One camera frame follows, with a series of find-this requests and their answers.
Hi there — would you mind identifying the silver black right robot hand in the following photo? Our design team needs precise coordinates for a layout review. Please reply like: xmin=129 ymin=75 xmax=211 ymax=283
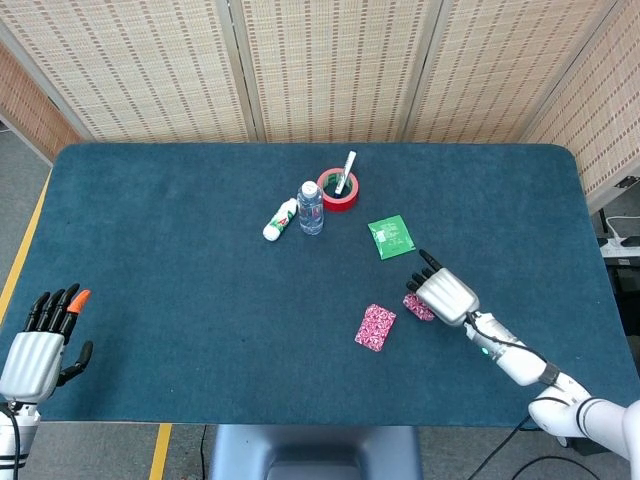
xmin=405 ymin=248 xmax=480 ymax=328

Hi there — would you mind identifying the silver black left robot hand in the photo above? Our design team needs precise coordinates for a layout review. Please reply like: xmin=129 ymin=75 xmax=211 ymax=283
xmin=0 ymin=283 xmax=95 ymax=404

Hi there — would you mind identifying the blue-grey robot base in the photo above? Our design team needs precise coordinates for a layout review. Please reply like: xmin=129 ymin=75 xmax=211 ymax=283
xmin=207 ymin=424 xmax=424 ymax=480

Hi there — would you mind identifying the green sachet packet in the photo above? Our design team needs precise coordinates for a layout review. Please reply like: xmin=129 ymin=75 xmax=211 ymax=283
xmin=367 ymin=214 xmax=417 ymax=262

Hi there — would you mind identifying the red tape roll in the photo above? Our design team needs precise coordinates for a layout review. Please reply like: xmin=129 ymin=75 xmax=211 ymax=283
xmin=316 ymin=167 xmax=360 ymax=214

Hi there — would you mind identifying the clear plastic water bottle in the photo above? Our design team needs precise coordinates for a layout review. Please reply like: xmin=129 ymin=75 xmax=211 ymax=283
xmin=296 ymin=180 xmax=325 ymax=236

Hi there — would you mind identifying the white marker pen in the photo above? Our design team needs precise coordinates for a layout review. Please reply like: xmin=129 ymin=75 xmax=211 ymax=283
xmin=333 ymin=150 xmax=358 ymax=195

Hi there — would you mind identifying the teal felt table cover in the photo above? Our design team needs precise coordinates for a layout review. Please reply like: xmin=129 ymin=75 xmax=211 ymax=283
xmin=0 ymin=143 xmax=640 ymax=430

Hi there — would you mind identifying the small white drink bottle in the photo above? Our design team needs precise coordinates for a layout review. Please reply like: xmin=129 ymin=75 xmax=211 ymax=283
xmin=262 ymin=197 xmax=299 ymax=243

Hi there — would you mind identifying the woven bamboo folding screen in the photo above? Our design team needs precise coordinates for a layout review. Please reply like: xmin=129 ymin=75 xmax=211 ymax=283
xmin=0 ymin=0 xmax=640 ymax=211

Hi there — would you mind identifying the black floor cable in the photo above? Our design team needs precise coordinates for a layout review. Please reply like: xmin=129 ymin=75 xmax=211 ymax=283
xmin=467 ymin=419 xmax=601 ymax=480

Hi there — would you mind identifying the white cable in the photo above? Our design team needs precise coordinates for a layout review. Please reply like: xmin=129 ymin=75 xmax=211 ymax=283
xmin=606 ymin=215 xmax=640 ymax=242

